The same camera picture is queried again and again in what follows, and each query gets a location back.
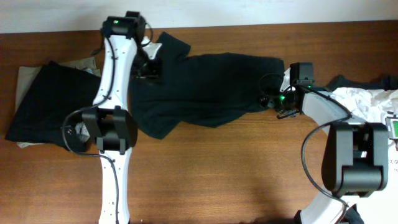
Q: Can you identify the dark green t-shirt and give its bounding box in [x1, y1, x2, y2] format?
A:
[130, 32, 285, 139]

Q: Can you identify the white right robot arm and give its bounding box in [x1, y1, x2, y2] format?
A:
[259, 63, 389, 224]

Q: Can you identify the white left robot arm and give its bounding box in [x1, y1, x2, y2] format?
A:
[82, 11, 162, 223]

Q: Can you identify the white crumpled garment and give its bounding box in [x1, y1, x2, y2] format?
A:
[331, 87, 397, 124]

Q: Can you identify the folded black garment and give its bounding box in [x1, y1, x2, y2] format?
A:
[4, 60, 102, 153]

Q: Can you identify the dark garment under pile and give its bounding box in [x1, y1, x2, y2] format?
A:
[324, 75, 397, 91]

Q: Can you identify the folded beige garment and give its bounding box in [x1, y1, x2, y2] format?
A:
[14, 57, 102, 149]

